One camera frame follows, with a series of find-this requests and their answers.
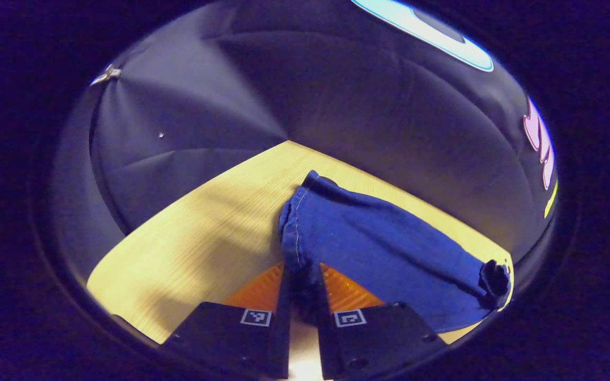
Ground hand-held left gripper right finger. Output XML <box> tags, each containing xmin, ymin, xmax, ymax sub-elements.
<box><xmin>309</xmin><ymin>262</ymin><xmax>448</xmax><ymax>380</ymax></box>

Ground black backdrop cloth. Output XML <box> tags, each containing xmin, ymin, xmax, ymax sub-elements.
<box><xmin>51</xmin><ymin>0</ymin><xmax>560</xmax><ymax>281</ymax></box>

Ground silver cloth clip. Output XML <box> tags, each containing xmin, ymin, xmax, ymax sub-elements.
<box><xmin>91</xmin><ymin>63</ymin><xmax>123</xmax><ymax>86</ymax></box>

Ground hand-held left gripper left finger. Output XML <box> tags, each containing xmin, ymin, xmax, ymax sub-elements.
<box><xmin>163</xmin><ymin>262</ymin><xmax>292</xmax><ymax>380</ymax></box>

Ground blue denim jeans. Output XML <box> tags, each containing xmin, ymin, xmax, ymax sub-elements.
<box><xmin>279</xmin><ymin>169</ymin><xmax>513</xmax><ymax>334</ymax></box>

